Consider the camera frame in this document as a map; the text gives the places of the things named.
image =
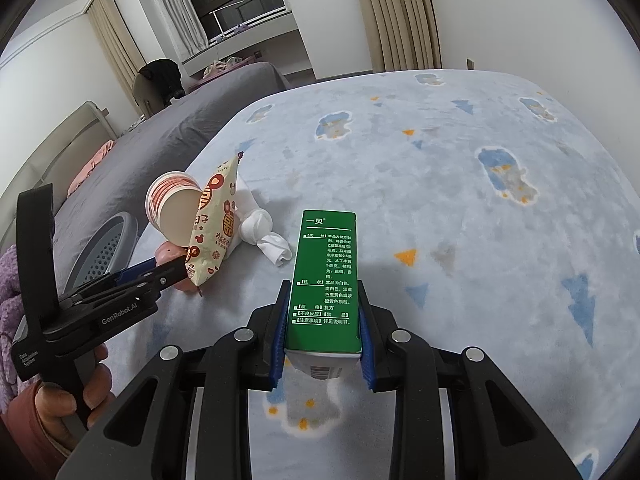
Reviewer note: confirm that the beige bed headboard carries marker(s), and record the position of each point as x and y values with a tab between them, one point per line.
50	150

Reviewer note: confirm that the white desk lamp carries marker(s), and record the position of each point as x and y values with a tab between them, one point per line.
218	27

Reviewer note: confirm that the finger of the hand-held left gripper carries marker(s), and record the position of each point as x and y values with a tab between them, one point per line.
137	269
170	275

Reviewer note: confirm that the pink pig toy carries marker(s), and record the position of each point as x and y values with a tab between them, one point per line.
167	255

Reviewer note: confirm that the pile of light clothes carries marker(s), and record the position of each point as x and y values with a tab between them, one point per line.
220	66

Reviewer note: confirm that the pink pillow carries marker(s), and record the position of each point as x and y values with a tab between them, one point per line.
92	165

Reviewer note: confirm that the person's left hand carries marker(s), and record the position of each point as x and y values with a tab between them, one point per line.
97	385

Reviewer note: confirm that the grey perforated plastic basket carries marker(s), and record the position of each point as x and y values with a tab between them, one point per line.
100	250

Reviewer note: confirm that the light blue printed blanket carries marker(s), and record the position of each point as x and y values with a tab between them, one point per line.
450	160

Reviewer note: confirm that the beige chair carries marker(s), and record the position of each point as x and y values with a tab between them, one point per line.
145	95

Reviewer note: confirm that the red striped paper cup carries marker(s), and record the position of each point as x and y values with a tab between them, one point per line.
172	215

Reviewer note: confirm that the purple fuzzy blanket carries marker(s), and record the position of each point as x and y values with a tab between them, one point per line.
10	310

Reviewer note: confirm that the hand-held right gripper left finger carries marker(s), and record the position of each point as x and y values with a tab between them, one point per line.
276	365

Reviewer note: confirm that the white tissue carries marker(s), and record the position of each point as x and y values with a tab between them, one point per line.
255	225

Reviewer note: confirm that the white sheer curtain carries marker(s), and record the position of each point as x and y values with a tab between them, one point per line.
172	10

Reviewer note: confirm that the black jacket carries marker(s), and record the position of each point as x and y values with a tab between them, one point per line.
162	77

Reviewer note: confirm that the grey bed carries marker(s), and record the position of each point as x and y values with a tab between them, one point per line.
165	140

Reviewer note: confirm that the person's left forearm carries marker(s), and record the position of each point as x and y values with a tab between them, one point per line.
30	450

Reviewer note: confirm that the beige curtain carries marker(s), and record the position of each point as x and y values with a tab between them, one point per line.
112	45
395	15

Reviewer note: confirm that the cream and red snack packet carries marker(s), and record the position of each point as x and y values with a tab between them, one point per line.
215	220

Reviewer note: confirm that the white bay window ledge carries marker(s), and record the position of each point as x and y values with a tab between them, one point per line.
270	35

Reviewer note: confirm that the pink laundry basket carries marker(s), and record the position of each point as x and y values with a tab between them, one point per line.
210	76

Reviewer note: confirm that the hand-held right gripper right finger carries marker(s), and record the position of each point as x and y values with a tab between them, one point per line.
367	365

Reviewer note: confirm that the green cardboard box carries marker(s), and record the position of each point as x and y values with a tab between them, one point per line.
325	285

